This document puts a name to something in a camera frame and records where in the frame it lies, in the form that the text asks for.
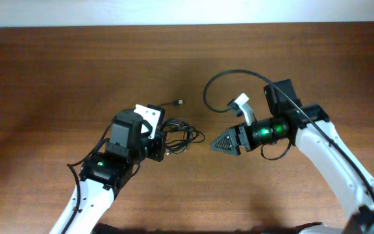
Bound black USB cable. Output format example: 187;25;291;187
156;99;206;155

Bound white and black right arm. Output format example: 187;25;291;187
210;79;374;233

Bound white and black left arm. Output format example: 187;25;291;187
51;105;166;233

